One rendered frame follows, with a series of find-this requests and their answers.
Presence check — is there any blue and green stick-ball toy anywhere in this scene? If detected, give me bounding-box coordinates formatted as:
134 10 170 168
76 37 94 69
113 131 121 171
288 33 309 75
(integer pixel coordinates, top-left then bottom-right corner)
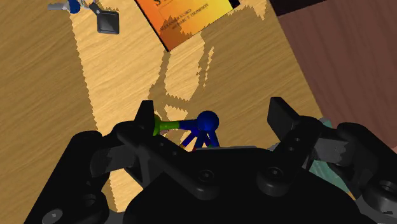
153 110 221 152

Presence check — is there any teal object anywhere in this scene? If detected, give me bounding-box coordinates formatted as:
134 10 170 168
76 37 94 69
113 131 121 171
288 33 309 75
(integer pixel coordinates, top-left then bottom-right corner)
309 117 354 201

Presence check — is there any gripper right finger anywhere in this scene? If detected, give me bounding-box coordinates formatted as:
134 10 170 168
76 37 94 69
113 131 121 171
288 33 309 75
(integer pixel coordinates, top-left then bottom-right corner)
255 96 397 224

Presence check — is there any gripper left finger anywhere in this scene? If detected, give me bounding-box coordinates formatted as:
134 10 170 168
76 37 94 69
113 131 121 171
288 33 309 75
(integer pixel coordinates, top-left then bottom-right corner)
23 99 221 224

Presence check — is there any orange book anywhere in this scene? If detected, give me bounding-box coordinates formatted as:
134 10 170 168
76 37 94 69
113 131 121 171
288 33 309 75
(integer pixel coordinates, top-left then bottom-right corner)
134 0 241 53

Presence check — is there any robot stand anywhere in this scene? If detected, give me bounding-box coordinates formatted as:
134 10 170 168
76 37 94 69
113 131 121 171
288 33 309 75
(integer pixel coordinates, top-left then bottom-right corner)
268 0 328 17

